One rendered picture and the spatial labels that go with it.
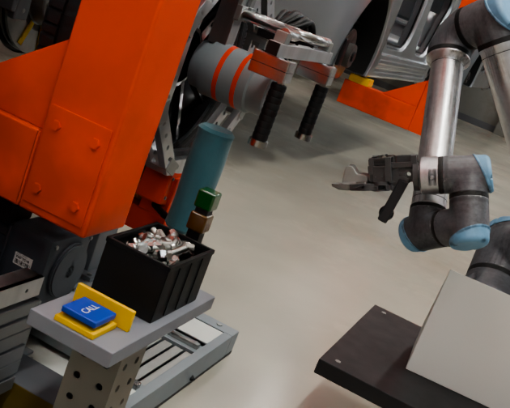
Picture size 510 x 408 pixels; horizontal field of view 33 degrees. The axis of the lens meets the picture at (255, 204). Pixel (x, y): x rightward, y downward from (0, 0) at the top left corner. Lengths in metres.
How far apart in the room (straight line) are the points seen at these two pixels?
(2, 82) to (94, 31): 0.24
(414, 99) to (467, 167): 3.68
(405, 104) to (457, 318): 3.56
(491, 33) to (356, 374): 0.91
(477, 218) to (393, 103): 3.75
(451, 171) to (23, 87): 0.97
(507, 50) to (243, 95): 0.68
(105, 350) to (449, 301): 1.06
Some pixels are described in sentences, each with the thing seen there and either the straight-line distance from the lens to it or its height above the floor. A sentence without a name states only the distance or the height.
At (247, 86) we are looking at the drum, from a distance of 2.02.
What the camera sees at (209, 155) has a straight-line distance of 1.95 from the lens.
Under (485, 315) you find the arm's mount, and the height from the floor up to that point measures 0.52.
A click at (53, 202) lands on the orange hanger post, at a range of 1.68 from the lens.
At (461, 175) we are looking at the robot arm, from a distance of 2.01.
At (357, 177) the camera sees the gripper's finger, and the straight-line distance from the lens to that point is 2.07.
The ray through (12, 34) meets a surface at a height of 0.74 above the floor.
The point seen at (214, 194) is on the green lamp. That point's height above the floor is 0.66.
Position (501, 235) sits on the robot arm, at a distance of 2.34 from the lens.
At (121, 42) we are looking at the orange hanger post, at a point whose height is 0.90.
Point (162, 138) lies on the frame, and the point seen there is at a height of 0.68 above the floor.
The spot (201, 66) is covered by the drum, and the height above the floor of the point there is 0.85.
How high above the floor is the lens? 1.09
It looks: 14 degrees down
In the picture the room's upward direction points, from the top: 21 degrees clockwise
